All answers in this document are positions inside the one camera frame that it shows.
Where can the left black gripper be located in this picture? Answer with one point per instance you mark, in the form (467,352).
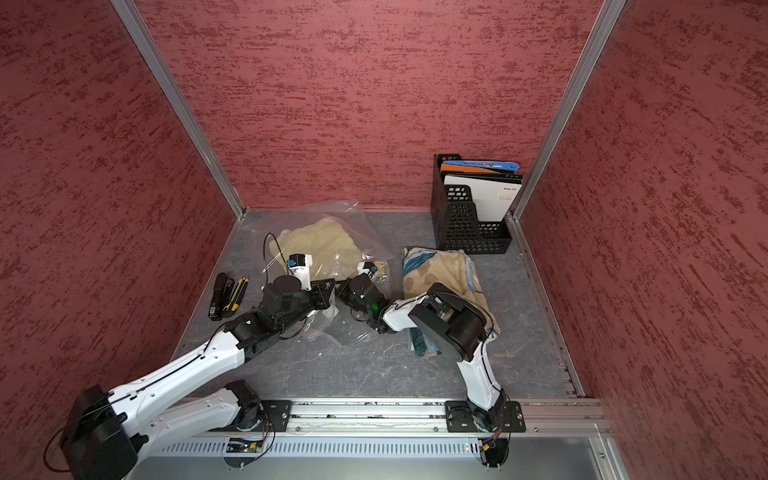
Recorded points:
(322,292)

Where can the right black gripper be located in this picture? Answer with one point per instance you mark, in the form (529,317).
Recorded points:
(343,293)

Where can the yellow fleece blanket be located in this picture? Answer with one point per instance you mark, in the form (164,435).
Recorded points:
(336,248)

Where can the clear plastic vacuum bag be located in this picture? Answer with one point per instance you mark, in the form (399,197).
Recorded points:
(338,324)

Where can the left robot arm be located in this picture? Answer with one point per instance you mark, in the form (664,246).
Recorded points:
(108,433)

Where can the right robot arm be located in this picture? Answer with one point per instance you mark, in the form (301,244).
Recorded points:
(459,330)

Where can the yellow black utility knife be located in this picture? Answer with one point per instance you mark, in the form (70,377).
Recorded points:
(236,297)

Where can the black mesh file organizer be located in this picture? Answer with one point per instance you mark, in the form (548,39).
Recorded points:
(455,219)

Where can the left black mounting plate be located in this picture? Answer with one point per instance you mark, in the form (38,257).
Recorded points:
(277,415)

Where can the black mounting plate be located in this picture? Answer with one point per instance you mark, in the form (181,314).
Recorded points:
(277,415)
(464,417)

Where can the orange folder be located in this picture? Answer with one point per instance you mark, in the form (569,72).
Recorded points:
(477,173)

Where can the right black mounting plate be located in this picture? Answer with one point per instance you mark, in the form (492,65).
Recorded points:
(464,417)

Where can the white paper folder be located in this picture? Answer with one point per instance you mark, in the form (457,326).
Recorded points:
(492,197)

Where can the blue folder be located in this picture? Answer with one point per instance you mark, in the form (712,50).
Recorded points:
(480,166)

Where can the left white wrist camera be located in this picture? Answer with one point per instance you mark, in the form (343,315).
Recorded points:
(300,265)

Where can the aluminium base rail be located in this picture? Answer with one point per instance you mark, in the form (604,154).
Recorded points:
(423,417)

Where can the left aluminium corner post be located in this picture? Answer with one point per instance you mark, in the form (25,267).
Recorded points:
(142,38)

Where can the aluminium corner post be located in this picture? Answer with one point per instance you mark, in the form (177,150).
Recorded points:
(602,28)
(142,38)

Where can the right aluminium corner post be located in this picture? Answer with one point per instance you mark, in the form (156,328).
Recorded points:
(602,28)

